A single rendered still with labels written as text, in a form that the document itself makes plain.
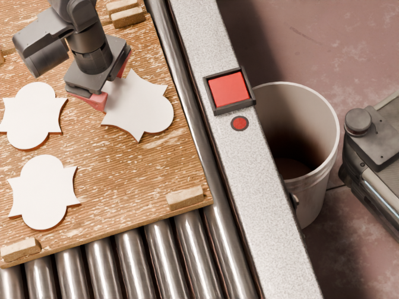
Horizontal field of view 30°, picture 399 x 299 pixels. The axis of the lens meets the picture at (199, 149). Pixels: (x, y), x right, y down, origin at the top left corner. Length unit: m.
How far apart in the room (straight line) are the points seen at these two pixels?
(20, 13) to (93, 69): 0.35
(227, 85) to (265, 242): 0.30
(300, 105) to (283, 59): 0.48
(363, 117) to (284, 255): 0.88
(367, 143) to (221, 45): 0.73
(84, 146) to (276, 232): 0.35
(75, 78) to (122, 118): 0.12
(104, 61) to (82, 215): 0.25
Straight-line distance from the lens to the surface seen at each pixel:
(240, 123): 1.27
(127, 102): 1.25
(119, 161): 1.24
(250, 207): 1.19
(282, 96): 2.02
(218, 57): 1.35
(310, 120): 2.06
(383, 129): 2.02
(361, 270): 2.14
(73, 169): 1.23
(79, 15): 1.04
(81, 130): 1.28
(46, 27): 1.08
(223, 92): 1.29
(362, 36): 2.55
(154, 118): 1.24
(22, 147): 1.28
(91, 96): 1.18
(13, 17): 1.48
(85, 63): 1.15
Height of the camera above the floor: 1.99
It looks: 59 degrees down
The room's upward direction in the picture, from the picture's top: 12 degrees counter-clockwise
